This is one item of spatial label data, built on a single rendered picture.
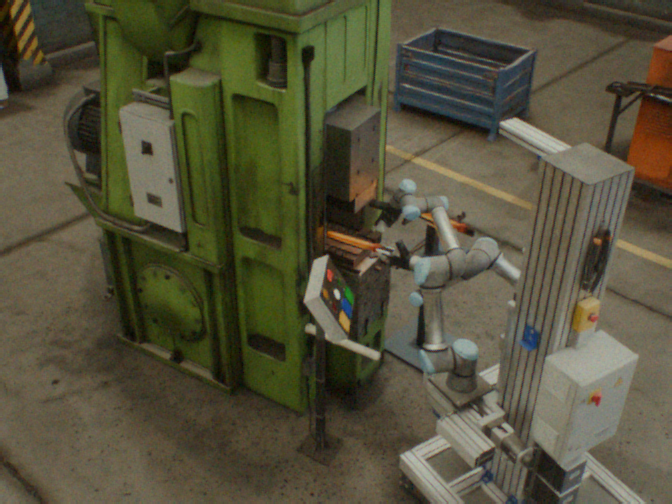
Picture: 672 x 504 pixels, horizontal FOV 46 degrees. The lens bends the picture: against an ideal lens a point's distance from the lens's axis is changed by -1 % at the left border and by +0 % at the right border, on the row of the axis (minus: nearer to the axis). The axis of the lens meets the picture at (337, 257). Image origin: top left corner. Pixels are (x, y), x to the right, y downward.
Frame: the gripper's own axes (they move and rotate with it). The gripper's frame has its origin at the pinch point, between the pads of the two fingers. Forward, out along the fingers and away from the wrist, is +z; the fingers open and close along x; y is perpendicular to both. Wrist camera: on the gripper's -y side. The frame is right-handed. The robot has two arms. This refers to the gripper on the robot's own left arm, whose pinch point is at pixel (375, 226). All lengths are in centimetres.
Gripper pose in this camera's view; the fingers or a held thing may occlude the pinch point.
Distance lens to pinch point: 402.7
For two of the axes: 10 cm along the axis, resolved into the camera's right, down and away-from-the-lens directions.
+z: -3.9, 5.9, 7.0
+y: 7.6, 6.4, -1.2
